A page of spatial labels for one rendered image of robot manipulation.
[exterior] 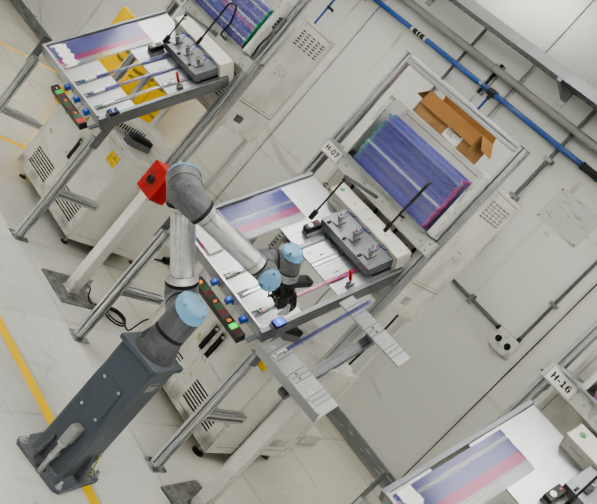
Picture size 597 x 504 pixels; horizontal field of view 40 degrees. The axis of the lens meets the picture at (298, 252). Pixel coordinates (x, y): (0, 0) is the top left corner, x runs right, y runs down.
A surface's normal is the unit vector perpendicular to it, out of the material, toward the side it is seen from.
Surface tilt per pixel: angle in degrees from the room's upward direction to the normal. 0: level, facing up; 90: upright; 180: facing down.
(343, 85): 90
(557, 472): 44
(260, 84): 90
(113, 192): 90
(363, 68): 90
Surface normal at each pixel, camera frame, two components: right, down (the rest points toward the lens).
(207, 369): -0.51, -0.23
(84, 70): 0.07, -0.66
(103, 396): -0.36, -0.07
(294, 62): 0.55, 0.65
